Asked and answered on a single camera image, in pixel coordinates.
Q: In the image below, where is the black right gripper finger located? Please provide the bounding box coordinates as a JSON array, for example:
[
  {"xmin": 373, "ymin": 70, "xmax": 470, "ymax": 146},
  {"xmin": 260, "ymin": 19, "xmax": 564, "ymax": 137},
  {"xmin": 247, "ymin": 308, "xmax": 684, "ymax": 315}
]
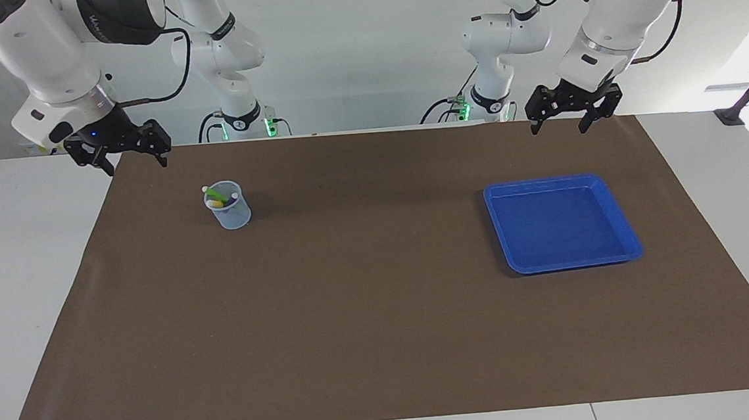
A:
[
  {"xmin": 137, "ymin": 118, "xmax": 174, "ymax": 170},
  {"xmin": 72, "ymin": 145, "xmax": 117, "ymax": 180}
]

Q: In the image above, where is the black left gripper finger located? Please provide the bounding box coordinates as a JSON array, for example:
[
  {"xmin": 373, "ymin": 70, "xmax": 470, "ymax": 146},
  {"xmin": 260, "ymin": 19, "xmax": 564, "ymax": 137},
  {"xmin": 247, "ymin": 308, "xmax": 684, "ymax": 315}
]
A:
[
  {"xmin": 523, "ymin": 84, "xmax": 557, "ymax": 137},
  {"xmin": 575, "ymin": 83, "xmax": 627, "ymax": 135}
]

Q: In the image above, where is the clear plastic cup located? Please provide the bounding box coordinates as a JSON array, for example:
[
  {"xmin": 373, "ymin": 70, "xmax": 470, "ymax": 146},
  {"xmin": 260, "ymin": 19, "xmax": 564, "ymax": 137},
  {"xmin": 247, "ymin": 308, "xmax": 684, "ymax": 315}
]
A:
[{"xmin": 201, "ymin": 179, "xmax": 253, "ymax": 232}]

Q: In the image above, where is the blue plastic tray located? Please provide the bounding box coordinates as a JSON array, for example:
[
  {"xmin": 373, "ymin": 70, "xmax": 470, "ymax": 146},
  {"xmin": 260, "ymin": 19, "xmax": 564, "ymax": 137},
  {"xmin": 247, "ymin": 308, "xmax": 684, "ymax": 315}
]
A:
[{"xmin": 482, "ymin": 170, "xmax": 645, "ymax": 278}]

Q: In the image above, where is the brown table mat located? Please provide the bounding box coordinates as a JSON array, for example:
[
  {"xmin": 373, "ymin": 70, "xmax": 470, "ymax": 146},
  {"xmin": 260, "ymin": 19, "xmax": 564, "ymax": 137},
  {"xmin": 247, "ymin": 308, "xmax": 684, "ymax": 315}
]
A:
[{"xmin": 0, "ymin": 103, "xmax": 749, "ymax": 420}]

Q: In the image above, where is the black right base cable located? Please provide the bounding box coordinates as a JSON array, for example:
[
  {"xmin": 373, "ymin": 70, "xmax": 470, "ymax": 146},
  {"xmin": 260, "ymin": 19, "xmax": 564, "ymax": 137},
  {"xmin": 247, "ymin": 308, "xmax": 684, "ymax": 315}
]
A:
[{"xmin": 197, "ymin": 110, "xmax": 227, "ymax": 144}]

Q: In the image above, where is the black base cable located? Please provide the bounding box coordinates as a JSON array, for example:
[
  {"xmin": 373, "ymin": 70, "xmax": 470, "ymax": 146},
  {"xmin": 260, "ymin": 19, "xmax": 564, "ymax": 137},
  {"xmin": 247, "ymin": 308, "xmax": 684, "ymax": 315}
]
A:
[
  {"xmin": 197, "ymin": 110, "xmax": 227, "ymax": 144},
  {"xmin": 416, "ymin": 64, "xmax": 482, "ymax": 125}
]

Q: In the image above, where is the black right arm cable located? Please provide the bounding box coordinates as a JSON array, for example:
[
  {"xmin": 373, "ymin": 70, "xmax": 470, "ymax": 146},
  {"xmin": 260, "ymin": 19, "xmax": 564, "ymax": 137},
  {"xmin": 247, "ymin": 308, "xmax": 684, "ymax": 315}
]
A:
[{"xmin": 109, "ymin": 26, "xmax": 196, "ymax": 109}]

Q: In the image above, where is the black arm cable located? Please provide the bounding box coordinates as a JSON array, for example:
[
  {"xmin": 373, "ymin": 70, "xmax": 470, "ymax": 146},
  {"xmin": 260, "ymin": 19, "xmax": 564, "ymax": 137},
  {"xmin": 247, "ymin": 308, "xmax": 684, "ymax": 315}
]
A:
[
  {"xmin": 521, "ymin": 0, "xmax": 688, "ymax": 72},
  {"xmin": 109, "ymin": 26, "xmax": 196, "ymax": 109}
]

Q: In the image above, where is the black left base cable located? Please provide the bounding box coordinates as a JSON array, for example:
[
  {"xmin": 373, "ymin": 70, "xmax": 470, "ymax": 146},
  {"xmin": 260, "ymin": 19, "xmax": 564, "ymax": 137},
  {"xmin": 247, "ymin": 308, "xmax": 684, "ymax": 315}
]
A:
[{"xmin": 416, "ymin": 64, "xmax": 482, "ymax": 125}]

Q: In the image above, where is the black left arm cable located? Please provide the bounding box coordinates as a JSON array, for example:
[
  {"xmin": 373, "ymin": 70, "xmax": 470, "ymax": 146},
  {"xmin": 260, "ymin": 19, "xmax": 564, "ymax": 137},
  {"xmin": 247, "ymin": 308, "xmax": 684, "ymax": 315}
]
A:
[{"xmin": 521, "ymin": 0, "xmax": 688, "ymax": 72}]

